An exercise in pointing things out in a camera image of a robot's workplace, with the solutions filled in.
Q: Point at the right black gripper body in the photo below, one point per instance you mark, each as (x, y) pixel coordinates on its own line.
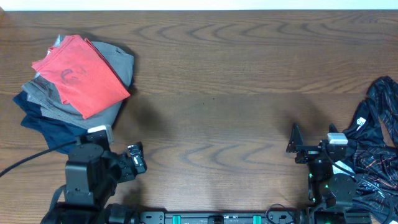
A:
(308, 154)

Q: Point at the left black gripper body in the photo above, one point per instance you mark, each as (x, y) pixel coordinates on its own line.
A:
(121, 165)

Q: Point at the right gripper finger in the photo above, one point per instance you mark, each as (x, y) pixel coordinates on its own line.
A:
(332, 128)
(295, 141)

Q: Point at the red printed t-shirt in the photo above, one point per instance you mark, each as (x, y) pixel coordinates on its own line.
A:
(82, 76)

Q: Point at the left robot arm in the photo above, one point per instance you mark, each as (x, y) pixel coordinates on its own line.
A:
(92, 174)

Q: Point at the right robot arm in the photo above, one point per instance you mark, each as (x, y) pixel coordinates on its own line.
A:
(331, 193)

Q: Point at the black patterned garment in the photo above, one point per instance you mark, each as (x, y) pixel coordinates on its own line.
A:
(372, 150)

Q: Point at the folded navy blue garment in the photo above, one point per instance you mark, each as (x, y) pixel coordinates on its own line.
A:
(58, 123)

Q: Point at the black mounting rail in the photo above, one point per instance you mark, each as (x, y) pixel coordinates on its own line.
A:
(269, 217)

